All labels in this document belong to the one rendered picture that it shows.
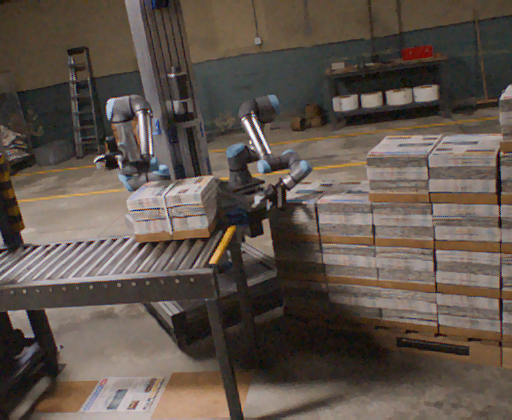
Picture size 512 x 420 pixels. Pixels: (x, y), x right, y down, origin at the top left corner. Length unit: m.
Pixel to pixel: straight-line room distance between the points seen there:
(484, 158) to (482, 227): 0.32
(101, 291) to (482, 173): 1.71
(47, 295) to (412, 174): 1.72
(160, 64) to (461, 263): 1.95
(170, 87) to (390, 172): 1.41
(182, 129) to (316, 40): 6.27
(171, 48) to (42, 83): 7.62
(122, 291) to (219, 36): 7.49
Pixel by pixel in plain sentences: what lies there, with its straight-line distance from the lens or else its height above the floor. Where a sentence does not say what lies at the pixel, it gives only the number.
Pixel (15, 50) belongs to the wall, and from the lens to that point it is 11.02.
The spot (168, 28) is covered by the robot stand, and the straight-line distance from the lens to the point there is 3.33.
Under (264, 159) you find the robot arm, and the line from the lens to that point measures 2.79.
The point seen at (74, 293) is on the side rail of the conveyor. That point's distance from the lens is 2.53.
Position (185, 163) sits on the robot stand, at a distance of 3.31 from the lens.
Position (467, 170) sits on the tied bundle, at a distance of 2.54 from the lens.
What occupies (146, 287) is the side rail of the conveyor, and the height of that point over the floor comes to 0.75.
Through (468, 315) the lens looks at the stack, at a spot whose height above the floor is 0.27.
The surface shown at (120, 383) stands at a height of 0.01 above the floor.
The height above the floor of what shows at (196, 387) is 0.00.
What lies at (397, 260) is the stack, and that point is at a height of 0.53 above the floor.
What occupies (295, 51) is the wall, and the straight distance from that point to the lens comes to 9.36.
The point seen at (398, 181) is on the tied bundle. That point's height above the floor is 0.94.
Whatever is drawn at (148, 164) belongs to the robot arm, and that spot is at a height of 1.13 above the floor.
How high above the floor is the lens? 1.71
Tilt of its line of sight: 18 degrees down
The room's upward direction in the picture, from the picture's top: 9 degrees counter-clockwise
